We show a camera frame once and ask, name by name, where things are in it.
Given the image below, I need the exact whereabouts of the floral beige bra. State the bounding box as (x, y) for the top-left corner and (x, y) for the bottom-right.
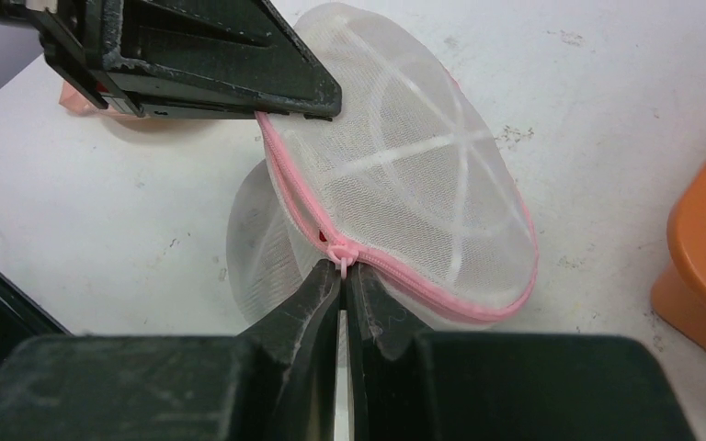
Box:
(58, 82), (139, 121)

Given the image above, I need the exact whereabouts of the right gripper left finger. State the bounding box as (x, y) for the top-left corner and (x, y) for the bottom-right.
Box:
(0, 260), (341, 440)

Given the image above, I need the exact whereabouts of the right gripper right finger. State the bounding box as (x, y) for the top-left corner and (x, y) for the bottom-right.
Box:
(345, 264), (694, 440)

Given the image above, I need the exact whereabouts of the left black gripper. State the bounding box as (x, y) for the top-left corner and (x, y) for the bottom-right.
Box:
(0, 1), (342, 120)

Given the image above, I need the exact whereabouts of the white mesh pink-trimmed laundry bag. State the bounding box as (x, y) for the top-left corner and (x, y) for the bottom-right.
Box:
(226, 3), (538, 329)

